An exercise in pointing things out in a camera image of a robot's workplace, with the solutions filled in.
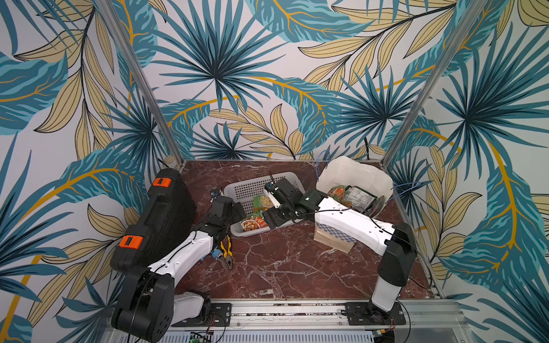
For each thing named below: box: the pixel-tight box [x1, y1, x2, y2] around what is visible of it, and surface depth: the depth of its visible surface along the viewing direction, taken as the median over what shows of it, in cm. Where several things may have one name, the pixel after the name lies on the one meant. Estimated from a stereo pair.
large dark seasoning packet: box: [343, 185, 378, 213], surface depth 92 cm
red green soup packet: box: [327, 185, 346, 203], surface depth 100 cm
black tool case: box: [110, 167, 196, 271], surface depth 72 cm
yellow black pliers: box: [220, 235, 234, 271], surface depth 87 cm
